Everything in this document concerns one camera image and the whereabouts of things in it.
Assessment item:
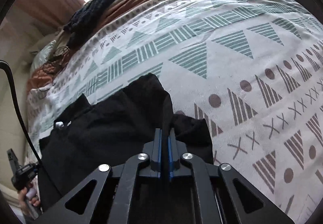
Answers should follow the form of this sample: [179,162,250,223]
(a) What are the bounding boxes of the pink curtain left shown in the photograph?
[10,0,85,29]

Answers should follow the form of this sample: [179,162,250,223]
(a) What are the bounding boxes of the light green pillow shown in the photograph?
[29,40,56,76]

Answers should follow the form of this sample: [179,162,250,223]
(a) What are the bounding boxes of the person's left hand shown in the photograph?
[17,183,41,215]

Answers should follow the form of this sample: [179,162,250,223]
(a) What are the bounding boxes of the rust brown duvet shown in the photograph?
[26,0,240,93]

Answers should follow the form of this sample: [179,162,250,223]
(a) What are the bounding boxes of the patterned geometric bed blanket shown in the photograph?
[27,0,322,223]

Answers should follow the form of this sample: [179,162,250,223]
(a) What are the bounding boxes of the black button-up shirt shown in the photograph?
[38,73,213,210]

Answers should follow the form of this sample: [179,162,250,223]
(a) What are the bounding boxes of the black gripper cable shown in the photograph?
[0,60,61,197]

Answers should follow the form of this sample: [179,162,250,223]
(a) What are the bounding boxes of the dark knitted sweater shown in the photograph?
[64,0,115,49]

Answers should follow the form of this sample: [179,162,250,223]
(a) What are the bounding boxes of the black tangled cable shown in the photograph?
[37,45,73,93]

